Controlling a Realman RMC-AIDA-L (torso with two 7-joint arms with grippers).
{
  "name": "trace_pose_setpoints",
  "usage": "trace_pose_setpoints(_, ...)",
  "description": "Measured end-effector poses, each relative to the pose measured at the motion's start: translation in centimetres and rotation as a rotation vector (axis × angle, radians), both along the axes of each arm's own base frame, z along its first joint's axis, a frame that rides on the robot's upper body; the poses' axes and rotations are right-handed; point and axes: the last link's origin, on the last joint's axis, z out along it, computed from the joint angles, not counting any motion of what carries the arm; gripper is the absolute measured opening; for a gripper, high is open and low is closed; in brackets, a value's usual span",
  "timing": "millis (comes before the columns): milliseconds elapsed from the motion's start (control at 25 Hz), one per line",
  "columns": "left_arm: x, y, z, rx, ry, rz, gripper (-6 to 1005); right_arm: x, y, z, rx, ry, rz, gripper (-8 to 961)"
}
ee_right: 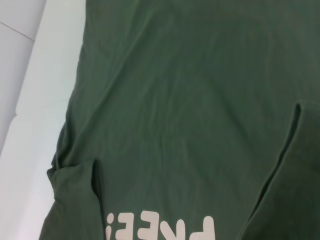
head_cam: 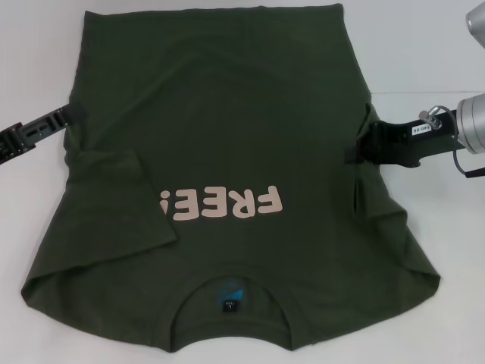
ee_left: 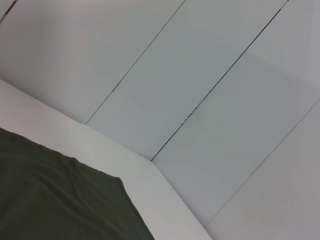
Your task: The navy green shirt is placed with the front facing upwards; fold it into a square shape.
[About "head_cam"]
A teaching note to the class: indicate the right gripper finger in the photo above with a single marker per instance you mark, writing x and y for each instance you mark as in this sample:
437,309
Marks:
360,155

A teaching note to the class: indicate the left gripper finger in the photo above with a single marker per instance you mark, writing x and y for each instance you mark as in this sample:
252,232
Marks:
49,123
28,149

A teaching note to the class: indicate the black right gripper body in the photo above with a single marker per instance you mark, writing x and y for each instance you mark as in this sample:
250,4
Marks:
413,146

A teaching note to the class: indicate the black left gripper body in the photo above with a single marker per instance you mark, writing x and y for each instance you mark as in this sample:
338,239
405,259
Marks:
7,142

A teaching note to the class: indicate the dark green FREE! t-shirt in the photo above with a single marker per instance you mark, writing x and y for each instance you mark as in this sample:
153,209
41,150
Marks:
227,151

